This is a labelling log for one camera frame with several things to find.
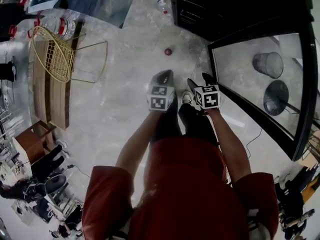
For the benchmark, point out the grey waste bin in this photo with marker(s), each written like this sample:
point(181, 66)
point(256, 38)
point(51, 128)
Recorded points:
point(268, 65)

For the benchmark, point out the black round stool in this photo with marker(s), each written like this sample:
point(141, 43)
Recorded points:
point(56, 182)

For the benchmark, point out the small bottle red label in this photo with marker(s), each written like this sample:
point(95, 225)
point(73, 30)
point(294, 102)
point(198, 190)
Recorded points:
point(161, 1)

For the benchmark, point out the striped wooden platform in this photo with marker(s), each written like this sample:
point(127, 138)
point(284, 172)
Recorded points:
point(42, 96)

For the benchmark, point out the dark metal cabinet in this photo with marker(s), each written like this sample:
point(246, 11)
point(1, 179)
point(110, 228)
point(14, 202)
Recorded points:
point(12, 19)

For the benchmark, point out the grey white backpack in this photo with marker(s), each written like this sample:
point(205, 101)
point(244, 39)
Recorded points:
point(257, 224)

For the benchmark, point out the person's red shirt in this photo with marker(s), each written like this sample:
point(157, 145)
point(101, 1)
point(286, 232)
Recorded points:
point(180, 196)

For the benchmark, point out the person's black trousers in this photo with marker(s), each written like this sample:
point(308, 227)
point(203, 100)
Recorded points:
point(170, 124)

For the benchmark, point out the person's left forearm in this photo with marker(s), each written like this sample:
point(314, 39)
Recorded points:
point(135, 144)

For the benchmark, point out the large clear water jug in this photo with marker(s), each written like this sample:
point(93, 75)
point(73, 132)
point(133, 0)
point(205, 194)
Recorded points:
point(60, 26)

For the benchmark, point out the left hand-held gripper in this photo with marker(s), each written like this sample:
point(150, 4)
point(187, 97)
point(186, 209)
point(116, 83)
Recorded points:
point(158, 101)

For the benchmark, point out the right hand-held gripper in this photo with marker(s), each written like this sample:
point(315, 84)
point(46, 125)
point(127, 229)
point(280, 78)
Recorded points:
point(207, 99)

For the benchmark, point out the person's right forearm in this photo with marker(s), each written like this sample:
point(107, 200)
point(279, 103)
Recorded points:
point(232, 144)

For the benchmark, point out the black cabinet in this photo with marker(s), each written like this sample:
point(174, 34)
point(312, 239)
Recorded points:
point(225, 9)

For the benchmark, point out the red-capped dark drink bottle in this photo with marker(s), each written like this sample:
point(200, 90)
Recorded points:
point(168, 51)

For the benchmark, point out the person's white right shoe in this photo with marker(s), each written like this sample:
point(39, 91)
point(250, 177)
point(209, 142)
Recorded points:
point(187, 97)

